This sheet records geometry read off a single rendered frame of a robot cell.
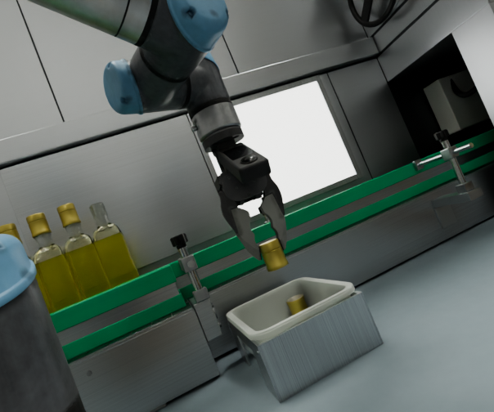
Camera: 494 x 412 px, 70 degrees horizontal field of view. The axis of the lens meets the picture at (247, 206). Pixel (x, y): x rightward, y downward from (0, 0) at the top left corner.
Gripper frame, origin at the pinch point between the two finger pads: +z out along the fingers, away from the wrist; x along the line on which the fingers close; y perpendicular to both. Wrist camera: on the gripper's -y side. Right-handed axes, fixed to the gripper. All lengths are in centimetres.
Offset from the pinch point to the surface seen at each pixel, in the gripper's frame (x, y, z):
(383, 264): -28.1, 22.9, 16.1
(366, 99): -57, 47, -28
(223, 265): 6.7, 21.6, 1.5
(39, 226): 37.9, 20.5, -20.1
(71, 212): 31.7, 21.8, -20.8
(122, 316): 26.9, 10.0, 1.8
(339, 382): 0.4, -10.7, 18.3
